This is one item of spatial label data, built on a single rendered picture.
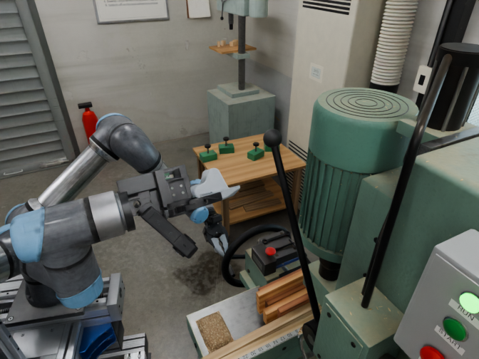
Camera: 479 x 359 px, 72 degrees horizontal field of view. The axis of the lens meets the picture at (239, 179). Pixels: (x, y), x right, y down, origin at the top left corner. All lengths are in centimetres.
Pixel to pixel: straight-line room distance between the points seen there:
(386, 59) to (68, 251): 179
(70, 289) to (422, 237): 52
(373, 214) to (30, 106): 327
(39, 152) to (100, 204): 318
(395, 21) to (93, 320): 187
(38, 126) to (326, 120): 324
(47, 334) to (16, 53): 257
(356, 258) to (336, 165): 17
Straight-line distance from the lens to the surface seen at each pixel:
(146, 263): 240
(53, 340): 128
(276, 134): 60
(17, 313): 127
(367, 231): 59
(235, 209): 245
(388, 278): 53
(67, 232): 55
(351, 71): 210
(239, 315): 98
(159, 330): 206
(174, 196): 57
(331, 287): 84
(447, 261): 37
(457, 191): 42
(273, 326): 89
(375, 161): 58
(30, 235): 56
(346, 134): 56
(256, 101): 297
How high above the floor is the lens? 171
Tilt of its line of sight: 33 degrees down
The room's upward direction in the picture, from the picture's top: straight up
